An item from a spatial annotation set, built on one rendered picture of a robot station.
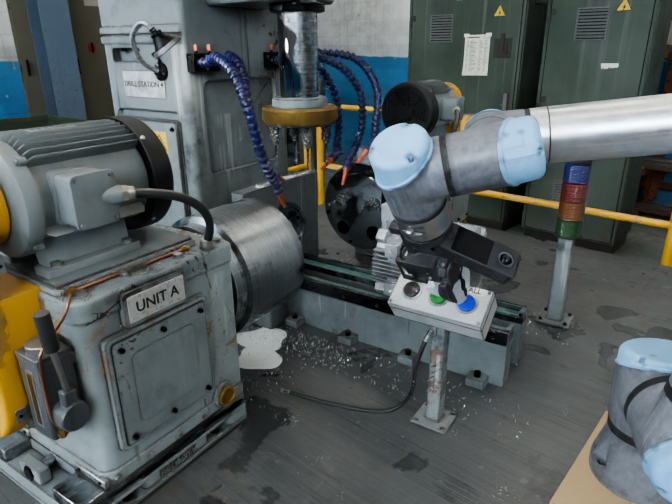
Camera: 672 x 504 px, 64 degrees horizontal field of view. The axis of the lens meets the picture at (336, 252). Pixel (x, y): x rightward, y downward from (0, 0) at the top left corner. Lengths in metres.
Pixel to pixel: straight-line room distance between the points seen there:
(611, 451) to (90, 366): 0.78
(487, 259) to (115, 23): 1.07
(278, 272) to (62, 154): 0.45
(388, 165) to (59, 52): 5.71
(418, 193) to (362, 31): 7.02
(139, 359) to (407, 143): 0.49
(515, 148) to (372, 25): 6.94
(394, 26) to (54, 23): 3.82
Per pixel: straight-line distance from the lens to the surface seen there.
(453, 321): 0.91
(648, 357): 0.89
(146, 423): 0.90
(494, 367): 1.19
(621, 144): 0.78
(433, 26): 4.78
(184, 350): 0.89
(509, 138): 0.63
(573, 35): 4.31
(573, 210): 1.38
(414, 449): 1.02
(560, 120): 0.76
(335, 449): 1.01
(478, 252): 0.76
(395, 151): 0.62
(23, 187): 0.78
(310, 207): 1.50
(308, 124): 1.24
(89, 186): 0.78
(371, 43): 7.54
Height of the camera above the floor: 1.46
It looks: 21 degrees down
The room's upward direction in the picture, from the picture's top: straight up
